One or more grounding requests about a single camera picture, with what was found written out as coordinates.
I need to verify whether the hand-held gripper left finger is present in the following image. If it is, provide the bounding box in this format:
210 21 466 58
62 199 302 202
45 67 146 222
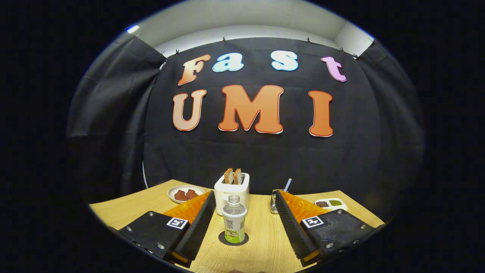
117 190 217 268

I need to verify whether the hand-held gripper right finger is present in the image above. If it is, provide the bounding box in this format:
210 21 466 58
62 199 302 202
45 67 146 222
274 190 379 267

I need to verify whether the dark round coaster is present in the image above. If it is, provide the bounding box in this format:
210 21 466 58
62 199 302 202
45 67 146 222
218 231 249 246

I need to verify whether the clear juice bottle white label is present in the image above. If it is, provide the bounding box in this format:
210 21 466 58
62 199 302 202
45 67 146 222
222 195 247 244

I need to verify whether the wooden table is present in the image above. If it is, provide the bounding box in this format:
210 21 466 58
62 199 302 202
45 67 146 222
89 179 385 273

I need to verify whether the white oval plate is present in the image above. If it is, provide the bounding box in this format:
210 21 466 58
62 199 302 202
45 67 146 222
168 185 205 204

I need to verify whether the white divided seed dish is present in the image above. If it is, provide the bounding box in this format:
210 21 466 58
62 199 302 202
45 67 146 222
314 198 348 212

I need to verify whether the cream toaster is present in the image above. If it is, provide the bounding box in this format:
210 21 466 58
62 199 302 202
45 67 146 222
214 173 250 216

